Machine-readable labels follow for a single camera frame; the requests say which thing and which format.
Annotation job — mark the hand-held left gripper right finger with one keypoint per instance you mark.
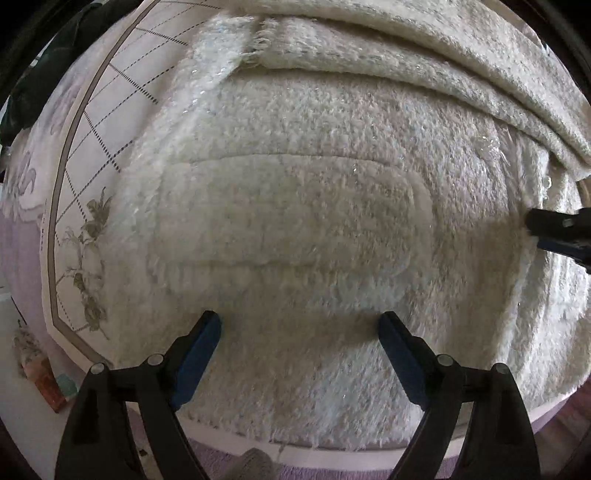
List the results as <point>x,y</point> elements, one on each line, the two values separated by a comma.
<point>401,360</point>

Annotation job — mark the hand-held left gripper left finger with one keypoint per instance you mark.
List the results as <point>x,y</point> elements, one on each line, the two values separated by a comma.
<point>198,360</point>

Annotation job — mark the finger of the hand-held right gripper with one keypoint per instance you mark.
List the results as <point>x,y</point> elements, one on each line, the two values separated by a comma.
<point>554,224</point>

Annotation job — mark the cream fluffy garment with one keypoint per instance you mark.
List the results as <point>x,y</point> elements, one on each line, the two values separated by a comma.
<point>295,184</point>

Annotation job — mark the orange box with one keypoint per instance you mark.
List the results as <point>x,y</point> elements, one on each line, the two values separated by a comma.
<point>48,390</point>

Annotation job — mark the pale floral pouch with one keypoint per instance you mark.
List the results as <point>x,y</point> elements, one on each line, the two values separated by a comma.
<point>28,346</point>

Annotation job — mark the white diamond-print bed mat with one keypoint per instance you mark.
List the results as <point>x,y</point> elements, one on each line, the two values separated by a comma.
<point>101,115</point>

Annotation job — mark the dark green garment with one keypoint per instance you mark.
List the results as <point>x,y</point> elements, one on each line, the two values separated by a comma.
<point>55,60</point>

